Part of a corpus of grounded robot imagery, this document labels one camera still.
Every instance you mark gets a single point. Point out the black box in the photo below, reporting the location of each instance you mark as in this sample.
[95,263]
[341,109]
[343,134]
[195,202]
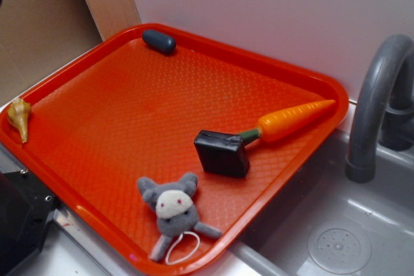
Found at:
[222,154]

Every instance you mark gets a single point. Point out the grey plastic faucet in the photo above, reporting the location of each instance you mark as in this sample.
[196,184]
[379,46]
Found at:
[384,110]

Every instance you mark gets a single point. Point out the grey plush bunny toy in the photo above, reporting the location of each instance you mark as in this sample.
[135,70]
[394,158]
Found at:
[177,215]

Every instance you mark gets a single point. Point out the orange plastic tray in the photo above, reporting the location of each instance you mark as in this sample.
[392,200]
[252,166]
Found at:
[125,110]

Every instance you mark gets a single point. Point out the orange toy carrot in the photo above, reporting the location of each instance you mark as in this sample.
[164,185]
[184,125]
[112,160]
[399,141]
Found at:
[279,124]

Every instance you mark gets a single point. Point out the grey toy sink basin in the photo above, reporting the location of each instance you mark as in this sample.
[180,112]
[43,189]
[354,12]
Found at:
[321,223]

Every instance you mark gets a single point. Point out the dark grey oval capsule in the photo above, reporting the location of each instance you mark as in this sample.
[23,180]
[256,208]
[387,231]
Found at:
[159,41]

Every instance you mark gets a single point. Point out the black metal block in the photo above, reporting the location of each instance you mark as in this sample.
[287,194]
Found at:
[27,208]

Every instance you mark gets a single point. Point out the beige seashell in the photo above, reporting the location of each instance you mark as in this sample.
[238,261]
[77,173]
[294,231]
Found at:
[18,115]

